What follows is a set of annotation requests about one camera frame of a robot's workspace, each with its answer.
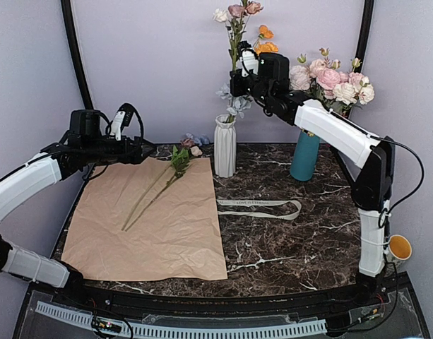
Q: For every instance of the orange poppy flower stem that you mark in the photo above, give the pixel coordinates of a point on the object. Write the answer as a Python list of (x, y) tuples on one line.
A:
[(264, 42)]

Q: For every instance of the pink white rose stem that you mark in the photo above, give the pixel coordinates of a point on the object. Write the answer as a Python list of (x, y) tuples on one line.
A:
[(235, 19)]

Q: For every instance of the light blue peony stem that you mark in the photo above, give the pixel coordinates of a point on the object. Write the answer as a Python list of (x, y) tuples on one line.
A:
[(236, 106)]

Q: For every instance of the pale blue daisy stem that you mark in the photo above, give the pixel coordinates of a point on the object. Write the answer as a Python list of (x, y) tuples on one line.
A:
[(155, 190)]

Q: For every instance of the blue orange flower bouquet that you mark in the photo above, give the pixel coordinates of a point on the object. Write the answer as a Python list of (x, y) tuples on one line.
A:
[(190, 140)]

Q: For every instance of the black frame post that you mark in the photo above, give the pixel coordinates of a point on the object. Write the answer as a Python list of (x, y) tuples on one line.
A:
[(75, 53), (365, 27)]

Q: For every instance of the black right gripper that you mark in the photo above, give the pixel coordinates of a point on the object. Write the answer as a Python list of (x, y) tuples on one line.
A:
[(236, 89)]

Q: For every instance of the white slotted cable duct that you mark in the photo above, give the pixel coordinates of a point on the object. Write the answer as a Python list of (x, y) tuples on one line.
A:
[(160, 326)]

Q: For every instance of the blue ceramic vase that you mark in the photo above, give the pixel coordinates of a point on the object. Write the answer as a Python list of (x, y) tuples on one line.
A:
[(305, 157)]

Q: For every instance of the white yellow mug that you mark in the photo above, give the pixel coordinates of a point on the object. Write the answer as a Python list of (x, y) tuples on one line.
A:
[(399, 250)]

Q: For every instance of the peach wrapping paper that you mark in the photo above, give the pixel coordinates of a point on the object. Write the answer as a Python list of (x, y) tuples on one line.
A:
[(177, 237)]

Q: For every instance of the black front frame rail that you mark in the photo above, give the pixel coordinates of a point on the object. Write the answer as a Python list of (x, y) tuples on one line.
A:
[(129, 300)]

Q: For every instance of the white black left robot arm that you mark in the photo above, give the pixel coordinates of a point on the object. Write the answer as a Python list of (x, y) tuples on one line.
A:
[(91, 139)]

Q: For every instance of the yellow and pink flower bunch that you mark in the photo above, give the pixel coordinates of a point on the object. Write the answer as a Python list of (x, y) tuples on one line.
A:
[(323, 80)]

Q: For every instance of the black right frame post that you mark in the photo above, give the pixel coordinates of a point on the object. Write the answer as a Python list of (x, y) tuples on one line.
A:
[(365, 27)]

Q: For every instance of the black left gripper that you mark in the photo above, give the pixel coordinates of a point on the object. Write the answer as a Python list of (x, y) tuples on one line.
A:
[(135, 157)]

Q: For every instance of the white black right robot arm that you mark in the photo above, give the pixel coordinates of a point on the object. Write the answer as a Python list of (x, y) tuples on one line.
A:
[(374, 156)]

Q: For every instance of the black left frame post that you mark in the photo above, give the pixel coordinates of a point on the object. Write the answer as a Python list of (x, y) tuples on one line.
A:
[(75, 53)]

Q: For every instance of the dusty pink rose stem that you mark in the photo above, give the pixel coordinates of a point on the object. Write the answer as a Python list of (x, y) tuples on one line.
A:
[(179, 163)]

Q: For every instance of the white ribbed vase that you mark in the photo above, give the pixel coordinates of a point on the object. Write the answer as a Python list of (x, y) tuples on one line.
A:
[(225, 147)]

